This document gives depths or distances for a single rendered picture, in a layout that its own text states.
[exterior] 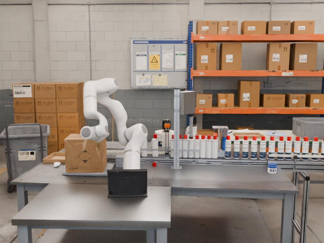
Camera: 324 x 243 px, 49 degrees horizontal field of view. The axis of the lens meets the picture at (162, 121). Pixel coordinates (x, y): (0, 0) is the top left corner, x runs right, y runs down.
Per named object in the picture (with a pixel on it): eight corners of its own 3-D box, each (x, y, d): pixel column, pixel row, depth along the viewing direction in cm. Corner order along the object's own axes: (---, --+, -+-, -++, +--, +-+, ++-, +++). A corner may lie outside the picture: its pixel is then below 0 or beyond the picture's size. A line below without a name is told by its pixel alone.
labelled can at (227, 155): (230, 157, 317) (231, 135, 314) (231, 159, 312) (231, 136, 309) (224, 157, 317) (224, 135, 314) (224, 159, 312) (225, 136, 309)
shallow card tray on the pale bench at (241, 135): (258, 134, 465) (258, 132, 464) (264, 138, 441) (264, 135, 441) (233, 135, 463) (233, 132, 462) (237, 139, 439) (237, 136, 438)
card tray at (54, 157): (84, 156, 340) (84, 152, 339) (75, 164, 314) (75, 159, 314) (54, 155, 343) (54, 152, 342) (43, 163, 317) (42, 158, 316)
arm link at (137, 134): (131, 161, 260) (131, 135, 275) (150, 152, 252) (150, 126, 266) (119, 155, 253) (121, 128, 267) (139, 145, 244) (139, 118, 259)
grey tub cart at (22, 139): (9, 177, 547) (5, 115, 532) (52, 173, 565) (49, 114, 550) (2, 197, 463) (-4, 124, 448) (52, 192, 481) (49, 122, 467)
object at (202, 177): (260, 145, 395) (260, 144, 395) (299, 193, 248) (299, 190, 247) (75, 142, 414) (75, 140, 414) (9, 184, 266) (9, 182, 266)
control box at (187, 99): (195, 113, 307) (195, 90, 304) (183, 115, 294) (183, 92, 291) (185, 112, 313) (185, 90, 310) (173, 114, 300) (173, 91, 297)
